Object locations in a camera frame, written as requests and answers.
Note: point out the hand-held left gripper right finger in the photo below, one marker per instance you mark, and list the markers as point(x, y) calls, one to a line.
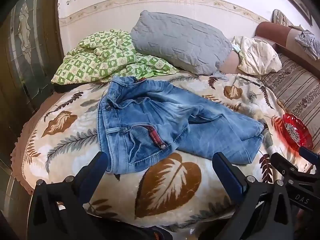
point(226, 172)

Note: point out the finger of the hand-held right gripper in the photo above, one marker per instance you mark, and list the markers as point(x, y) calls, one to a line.
point(308, 153)
point(282, 165)

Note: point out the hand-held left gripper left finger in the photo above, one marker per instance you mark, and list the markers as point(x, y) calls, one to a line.
point(97, 163)

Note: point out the blue denim pants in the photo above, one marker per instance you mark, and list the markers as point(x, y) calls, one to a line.
point(150, 120)

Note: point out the red glass dish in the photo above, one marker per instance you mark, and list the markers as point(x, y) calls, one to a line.
point(303, 135)

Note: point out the leaf print blanket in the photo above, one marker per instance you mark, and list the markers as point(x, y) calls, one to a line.
point(170, 180)

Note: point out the striped floral sofa cushion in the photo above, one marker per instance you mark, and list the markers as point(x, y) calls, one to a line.
point(297, 90)

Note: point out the brown bed skirt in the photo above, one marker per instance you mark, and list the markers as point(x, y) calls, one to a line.
point(18, 150)

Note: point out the green checkered quilt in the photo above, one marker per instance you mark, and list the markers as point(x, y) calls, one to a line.
point(100, 60)

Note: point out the pink pillow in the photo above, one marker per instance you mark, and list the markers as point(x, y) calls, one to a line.
point(231, 63)

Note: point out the cream crumpled cloth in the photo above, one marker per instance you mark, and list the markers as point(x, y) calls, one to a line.
point(260, 55)

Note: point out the grey crumpled cloth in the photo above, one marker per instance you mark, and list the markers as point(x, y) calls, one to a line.
point(306, 41)

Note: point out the brown sofa armrest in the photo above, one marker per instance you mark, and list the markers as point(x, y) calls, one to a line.
point(270, 30)

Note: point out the patterned throw cushion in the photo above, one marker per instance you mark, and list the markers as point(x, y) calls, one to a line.
point(281, 17)

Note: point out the grey quilted pillow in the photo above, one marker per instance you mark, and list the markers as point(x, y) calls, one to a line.
point(180, 40)

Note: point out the wooden door with glass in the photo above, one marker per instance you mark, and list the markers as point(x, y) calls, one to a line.
point(25, 42)

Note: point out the dark picture frame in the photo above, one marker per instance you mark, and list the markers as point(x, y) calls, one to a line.
point(300, 7)

